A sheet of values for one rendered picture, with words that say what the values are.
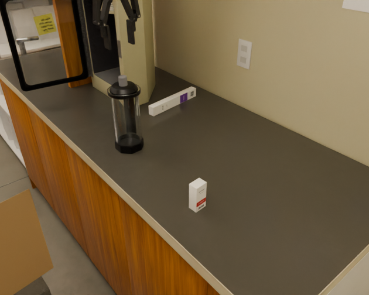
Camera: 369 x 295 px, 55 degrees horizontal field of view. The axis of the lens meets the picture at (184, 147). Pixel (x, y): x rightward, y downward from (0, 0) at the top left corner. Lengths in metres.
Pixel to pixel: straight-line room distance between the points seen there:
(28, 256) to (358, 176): 0.98
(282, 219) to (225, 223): 0.16
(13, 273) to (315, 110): 1.09
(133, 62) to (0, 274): 0.96
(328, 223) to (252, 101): 0.71
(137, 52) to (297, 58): 0.62
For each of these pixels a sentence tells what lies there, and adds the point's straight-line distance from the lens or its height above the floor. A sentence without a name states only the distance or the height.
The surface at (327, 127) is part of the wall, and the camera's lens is 1.40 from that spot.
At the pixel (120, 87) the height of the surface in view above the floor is 1.18.
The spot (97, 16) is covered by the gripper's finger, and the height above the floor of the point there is 1.41.
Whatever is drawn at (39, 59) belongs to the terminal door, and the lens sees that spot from 1.70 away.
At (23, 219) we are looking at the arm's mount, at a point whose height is 1.12.
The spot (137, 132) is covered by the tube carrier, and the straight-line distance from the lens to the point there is 1.24.
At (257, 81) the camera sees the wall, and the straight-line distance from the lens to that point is 1.53.
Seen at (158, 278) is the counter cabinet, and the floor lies 0.62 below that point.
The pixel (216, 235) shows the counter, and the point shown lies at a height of 0.94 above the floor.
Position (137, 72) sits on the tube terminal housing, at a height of 1.09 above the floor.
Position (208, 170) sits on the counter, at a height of 0.94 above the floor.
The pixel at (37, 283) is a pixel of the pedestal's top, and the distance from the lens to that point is 0.93.
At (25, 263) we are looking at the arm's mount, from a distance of 0.89.
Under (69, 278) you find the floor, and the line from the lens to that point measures 2.14.
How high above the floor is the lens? 1.64
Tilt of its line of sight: 33 degrees down
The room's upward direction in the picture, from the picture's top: straight up
